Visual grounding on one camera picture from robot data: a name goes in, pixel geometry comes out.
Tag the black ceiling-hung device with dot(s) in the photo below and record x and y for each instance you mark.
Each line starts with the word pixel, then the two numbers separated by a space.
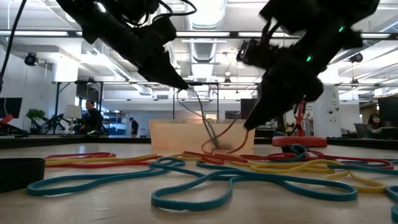
pixel 31 59
pixel 356 58

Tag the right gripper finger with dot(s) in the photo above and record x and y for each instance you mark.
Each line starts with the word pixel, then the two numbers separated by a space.
pixel 267 115

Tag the wide black rubber band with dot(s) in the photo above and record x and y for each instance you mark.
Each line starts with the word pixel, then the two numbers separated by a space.
pixel 18 174

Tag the potted green plant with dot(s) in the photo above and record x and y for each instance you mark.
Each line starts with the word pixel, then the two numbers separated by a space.
pixel 35 114

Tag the black monitor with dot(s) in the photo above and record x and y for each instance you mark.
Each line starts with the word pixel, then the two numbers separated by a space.
pixel 11 107
pixel 388 109

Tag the black metal table frame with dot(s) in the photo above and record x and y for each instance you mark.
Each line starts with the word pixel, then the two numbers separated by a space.
pixel 57 105
pixel 217 102

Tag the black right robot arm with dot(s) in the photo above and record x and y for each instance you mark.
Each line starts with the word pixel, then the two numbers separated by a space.
pixel 326 18

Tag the person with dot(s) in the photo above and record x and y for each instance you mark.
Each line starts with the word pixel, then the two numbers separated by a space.
pixel 91 119
pixel 134 127
pixel 374 124

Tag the orange translucent plastic bin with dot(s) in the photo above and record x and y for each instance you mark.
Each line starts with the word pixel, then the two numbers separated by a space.
pixel 174 137

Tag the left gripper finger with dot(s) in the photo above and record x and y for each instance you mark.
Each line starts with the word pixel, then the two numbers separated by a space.
pixel 164 76

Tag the white shade table lamp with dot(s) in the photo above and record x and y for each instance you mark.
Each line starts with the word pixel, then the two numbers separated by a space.
pixel 72 112

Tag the black aluminium table frame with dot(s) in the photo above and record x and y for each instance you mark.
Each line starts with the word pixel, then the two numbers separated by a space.
pixel 77 141

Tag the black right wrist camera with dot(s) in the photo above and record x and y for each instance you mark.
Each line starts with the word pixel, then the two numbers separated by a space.
pixel 248 54

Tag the red desk lamp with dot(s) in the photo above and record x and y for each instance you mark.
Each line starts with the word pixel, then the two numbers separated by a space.
pixel 298 141

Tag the yellow rubber band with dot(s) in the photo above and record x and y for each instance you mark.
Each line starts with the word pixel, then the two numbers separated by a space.
pixel 93 159
pixel 295 168
pixel 370 188

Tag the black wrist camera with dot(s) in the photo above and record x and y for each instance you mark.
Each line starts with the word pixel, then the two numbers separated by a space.
pixel 248 54
pixel 164 29

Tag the dark red rubber band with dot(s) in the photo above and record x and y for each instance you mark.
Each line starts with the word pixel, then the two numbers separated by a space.
pixel 273 156

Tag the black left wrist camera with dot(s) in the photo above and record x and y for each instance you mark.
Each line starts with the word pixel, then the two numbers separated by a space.
pixel 164 29

